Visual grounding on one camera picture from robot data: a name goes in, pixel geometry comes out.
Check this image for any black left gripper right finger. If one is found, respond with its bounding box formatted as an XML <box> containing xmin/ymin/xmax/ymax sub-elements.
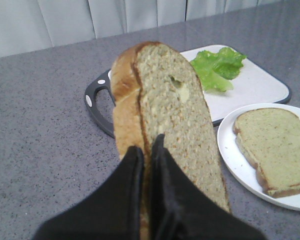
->
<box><xmin>150</xmin><ymin>134</ymin><xmax>265</xmax><ymax>240</ymax></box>

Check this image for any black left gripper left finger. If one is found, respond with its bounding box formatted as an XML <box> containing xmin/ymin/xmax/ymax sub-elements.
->
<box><xmin>33</xmin><ymin>146</ymin><xmax>144</xmax><ymax>240</ymax></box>

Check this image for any bread slice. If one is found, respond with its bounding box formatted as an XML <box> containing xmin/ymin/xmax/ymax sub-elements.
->
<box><xmin>110</xmin><ymin>41</ymin><xmax>230</xmax><ymax>240</ymax></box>
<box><xmin>232</xmin><ymin>108</ymin><xmax>300</xmax><ymax>198</ymax></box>

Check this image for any green lettuce leaf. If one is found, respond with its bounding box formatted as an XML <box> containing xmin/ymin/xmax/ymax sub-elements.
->
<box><xmin>190</xmin><ymin>47</ymin><xmax>247</xmax><ymax>92</ymax></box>

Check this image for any white round plate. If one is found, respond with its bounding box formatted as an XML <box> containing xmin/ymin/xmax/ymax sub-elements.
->
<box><xmin>217</xmin><ymin>103</ymin><xmax>300</xmax><ymax>211</ymax></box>

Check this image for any white cutting board black rim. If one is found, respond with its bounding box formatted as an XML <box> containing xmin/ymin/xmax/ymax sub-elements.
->
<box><xmin>84</xmin><ymin>45</ymin><xmax>290</xmax><ymax>138</ymax></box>

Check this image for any white curtain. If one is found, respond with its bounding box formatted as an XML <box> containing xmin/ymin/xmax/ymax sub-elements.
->
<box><xmin>0</xmin><ymin>0</ymin><xmax>270</xmax><ymax>58</ymax></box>

